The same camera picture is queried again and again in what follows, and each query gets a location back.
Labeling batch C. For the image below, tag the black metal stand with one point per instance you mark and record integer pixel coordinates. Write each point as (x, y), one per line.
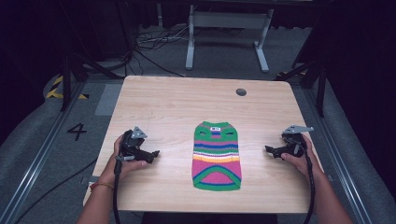
(79, 68)
(311, 77)

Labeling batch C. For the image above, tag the person's left hand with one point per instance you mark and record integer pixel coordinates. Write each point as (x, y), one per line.
(124, 168)

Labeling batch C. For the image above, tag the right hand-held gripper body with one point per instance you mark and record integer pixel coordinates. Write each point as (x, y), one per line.
(292, 141)

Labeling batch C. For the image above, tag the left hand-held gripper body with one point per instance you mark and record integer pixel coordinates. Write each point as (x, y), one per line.
(132, 144)

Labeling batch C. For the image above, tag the grey metal desk frame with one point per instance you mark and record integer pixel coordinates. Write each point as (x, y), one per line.
(229, 34)

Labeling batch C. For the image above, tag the yellow black hazard tape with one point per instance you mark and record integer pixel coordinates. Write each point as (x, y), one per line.
(59, 90)

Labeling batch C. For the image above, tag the grey table grommet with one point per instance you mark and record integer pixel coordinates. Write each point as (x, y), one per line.
(241, 92)

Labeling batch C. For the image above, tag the person's right hand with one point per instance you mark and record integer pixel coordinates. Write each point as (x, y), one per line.
(300, 161)

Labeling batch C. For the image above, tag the striped knitted pet sweater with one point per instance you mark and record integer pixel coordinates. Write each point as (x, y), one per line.
(217, 155)

